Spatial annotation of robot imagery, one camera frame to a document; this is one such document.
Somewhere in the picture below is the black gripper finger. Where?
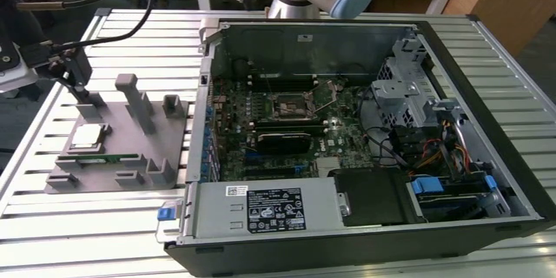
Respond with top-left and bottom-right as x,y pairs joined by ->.
64,77 -> 91,103

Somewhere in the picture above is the silver CPU chip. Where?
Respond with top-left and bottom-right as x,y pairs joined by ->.
71,124 -> 105,148

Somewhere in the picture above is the metal socket cover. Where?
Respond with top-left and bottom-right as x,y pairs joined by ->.
308,79 -> 344,113

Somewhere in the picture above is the CPU socket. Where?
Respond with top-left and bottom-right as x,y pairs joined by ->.
269,90 -> 317,121

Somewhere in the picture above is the green RAM stick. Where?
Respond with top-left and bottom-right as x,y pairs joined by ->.
56,152 -> 141,165

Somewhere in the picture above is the grey parts rack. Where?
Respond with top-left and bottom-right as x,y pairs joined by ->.
43,72 -> 192,196

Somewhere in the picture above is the black RAM slot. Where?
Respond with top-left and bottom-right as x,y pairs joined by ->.
251,86 -> 319,92
249,74 -> 317,80
256,127 -> 325,132
251,78 -> 317,84
256,131 -> 325,136
251,82 -> 317,88
255,120 -> 323,125
256,124 -> 324,129

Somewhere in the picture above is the silver power supply unit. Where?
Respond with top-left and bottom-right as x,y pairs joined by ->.
191,182 -> 344,238

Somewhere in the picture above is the black graphics card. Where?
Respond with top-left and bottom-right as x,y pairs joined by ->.
256,132 -> 312,155

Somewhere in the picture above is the black expansion slot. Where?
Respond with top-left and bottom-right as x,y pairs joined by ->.
243,166 -> 304,177

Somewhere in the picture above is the silver finned heatsink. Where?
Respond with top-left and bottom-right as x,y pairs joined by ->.
316,157 -> 343,178

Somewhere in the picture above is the green motherboard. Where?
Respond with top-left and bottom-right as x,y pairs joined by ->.
211,77 -> 379,183

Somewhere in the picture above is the black PC case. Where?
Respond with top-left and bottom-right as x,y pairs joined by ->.
163,14 -> 556,278

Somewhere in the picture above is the black plastic shroud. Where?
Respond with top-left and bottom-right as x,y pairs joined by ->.
332,167 -> 427,229

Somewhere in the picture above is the blue disk carrier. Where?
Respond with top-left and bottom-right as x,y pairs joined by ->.
411,176 -> 444,197

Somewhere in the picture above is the silver disk bay cage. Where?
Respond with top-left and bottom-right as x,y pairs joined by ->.
405,172 -> 513,225

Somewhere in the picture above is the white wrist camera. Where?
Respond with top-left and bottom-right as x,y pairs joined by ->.
0,42 -> 36,94

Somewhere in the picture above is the coloured power wire bundle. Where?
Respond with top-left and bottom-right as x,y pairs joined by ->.
411,120 -> 472,178

